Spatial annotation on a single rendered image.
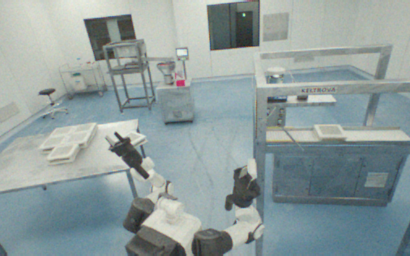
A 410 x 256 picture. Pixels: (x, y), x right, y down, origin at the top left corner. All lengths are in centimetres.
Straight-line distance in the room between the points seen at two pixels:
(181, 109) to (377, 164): 321
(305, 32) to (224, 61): 229
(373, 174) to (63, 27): 767
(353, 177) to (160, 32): 591
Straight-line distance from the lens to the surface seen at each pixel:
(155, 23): 725
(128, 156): 129
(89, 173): 246
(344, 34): 806
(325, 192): 295
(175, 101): 462
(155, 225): 121
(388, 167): 294
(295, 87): 147
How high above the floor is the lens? 209
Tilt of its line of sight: 28 degrees down
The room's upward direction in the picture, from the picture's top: 6 degrees counter-clockwise
